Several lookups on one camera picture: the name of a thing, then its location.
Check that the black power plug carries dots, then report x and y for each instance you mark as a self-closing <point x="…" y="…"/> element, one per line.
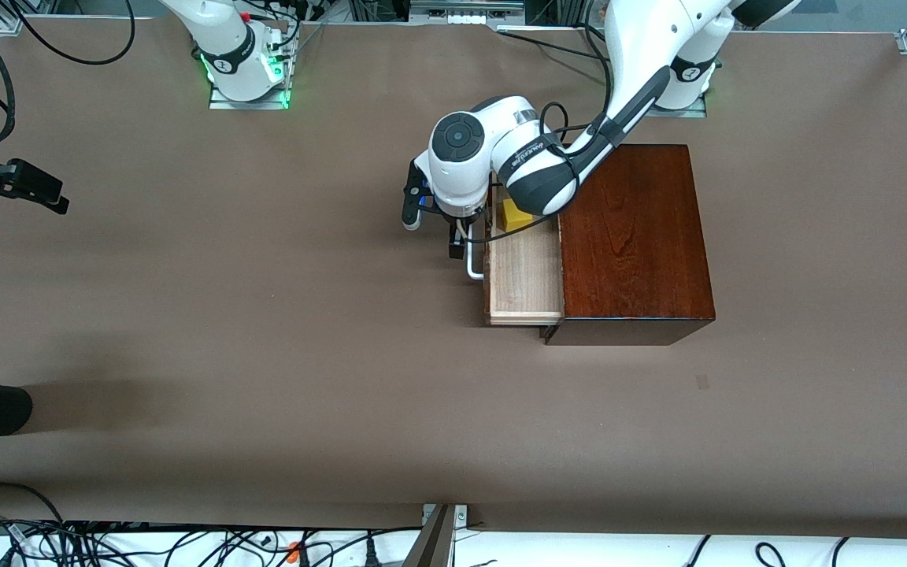
<point x="371" y="555"/>

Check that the dark brown wooden cabinet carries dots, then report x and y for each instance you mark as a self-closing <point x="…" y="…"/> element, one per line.
<point x="642" y="260"/>

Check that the aluminium profile beam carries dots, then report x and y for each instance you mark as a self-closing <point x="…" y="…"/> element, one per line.
<point x="431" y="543"/>

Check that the yellow block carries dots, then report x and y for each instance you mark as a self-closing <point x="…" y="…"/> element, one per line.
<point x="512" y="214"/>

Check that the small metal bracket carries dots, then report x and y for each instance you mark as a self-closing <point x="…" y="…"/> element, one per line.
<point x="461" y="516"/>

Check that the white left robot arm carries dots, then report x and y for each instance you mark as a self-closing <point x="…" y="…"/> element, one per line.
<point x="642" y="47"/>

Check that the light wooden drawer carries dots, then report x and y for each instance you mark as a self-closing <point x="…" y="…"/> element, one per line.
<point x="524" y="276"/>

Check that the white power strip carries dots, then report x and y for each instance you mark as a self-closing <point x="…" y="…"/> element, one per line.
<point x="467" y="17"/>

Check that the metal rack shelf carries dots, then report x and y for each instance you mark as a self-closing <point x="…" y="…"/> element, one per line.
<point x="501" y="6"/>

